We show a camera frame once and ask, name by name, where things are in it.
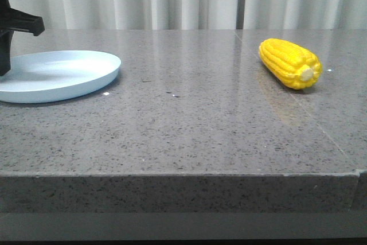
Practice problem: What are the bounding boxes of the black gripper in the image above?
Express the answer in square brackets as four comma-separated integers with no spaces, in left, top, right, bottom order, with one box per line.
[0,0,45,76]

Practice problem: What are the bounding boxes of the light blue round plate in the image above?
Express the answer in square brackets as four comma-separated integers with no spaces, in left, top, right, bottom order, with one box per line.
[1,50,122,104]

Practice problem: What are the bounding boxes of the yellow corn cob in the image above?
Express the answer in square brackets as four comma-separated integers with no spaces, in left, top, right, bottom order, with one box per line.
[259,38,322,90]

